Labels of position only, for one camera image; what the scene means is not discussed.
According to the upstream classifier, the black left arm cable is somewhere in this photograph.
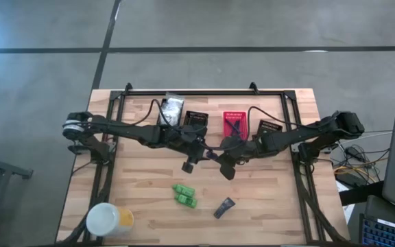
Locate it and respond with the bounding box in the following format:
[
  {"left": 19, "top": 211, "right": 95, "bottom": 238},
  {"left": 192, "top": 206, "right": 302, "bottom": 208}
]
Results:
[{"left": 125, "top": 98, "right": 219, "bottom": 152}]

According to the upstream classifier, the black laptop with backlit keyboard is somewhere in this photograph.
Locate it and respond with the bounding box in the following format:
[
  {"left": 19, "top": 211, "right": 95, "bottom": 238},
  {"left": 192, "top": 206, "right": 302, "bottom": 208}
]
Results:
[{"left": 358, "top": 194, "right": 395, "bottom": 247}]

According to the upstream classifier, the red plastic basket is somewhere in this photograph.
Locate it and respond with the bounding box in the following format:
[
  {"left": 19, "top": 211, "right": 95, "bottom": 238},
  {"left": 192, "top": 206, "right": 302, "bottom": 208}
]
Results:
[{"left": 222, "top": 110, "right": 249, "bottom": 141}]

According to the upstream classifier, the black power adapter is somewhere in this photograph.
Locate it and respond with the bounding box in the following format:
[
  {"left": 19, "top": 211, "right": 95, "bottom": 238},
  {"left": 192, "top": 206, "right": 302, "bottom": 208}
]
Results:
[{"left": 344, "top": 146, "right": 365, "bottom": 162}]

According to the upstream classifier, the black plastic basket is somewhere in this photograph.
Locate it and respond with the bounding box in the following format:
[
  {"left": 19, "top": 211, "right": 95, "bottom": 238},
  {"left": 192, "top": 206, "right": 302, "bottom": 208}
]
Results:
[
  {"left": 156, "top": 98, "right": 184, "bottom": 128},
  {"left": 256, "top": 119, "right": 284, "bottom": 138},
  {"left": 182, "top": 110, "right": 209, "bottom": 130}
]

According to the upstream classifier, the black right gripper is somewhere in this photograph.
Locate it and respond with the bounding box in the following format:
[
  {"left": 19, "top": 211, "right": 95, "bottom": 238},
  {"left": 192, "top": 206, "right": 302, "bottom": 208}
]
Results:
[{"left": 214, "top": 135, "right": 259, "bottom": 181}]

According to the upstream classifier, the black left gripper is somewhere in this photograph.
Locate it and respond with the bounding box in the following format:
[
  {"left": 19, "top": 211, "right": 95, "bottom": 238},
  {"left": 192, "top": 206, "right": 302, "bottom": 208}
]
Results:
[{"left": 168, "top": 125, "right": 214, "bottom": 174}]

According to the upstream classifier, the black flat bar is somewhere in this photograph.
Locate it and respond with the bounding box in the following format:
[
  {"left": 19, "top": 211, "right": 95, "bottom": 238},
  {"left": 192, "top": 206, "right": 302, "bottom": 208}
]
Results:
[{"left": 337, "top": 181, "right": 385, "bottom": 207}]

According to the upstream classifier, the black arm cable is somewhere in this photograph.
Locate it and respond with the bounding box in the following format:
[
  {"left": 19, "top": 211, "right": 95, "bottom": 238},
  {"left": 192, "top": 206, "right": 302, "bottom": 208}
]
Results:
[
  {"left": 247, "top": 105, "right": 322, "bottom": 138},
  {"left": 125, "top": 98, "right": 219, "bottom": 152}
]

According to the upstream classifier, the yellow cable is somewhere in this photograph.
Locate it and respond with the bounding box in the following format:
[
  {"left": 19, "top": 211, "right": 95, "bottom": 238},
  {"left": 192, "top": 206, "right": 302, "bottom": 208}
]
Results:
[{"left": 333, "top": 161, "right": 387, "bottom": 185}]

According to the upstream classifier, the black metal table frame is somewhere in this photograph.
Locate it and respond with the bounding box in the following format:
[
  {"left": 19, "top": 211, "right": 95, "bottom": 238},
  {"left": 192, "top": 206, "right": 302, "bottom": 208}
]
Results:
[{"left": 58, "top": 82, "right": 351, "bottom": 246}]

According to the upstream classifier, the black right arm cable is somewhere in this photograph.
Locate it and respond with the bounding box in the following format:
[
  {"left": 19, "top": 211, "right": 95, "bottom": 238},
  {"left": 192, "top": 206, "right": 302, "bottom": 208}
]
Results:
[{"left": 247, "top": 105, "right": 322, "bottom": 138}]

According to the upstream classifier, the white cable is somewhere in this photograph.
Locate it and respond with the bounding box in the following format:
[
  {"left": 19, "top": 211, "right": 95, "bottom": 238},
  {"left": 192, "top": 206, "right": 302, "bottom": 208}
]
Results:
[{"left": 334, "top": 130, "right": 395, "bottom": 145}]

